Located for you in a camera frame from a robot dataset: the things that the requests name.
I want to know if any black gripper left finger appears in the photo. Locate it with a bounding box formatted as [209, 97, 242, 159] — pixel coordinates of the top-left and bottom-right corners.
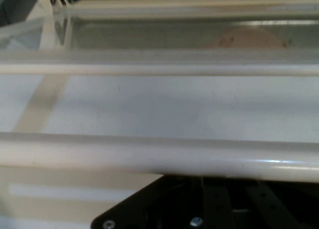
[90, 174, 235, 229]

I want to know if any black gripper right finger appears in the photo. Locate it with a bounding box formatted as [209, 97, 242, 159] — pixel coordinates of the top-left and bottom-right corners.
[245, 181, 319, 229]

